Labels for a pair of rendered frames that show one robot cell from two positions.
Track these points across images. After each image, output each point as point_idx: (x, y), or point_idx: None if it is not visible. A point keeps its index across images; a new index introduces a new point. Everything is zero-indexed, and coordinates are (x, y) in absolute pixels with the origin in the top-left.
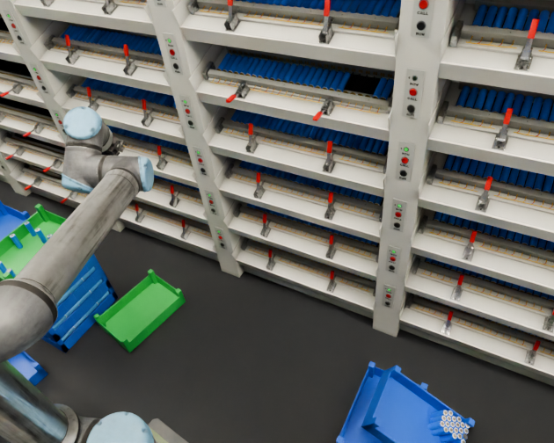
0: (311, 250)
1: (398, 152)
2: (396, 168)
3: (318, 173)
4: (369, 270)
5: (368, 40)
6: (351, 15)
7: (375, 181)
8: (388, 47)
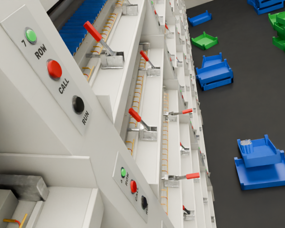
0: (206, 215)
1: (181, 96)
2: (183, 105)
3: (191, 158)
4: (202, 176)
5: (152, 58)
6: (136, 60)
7: (184, 127)
8: (156, 51)
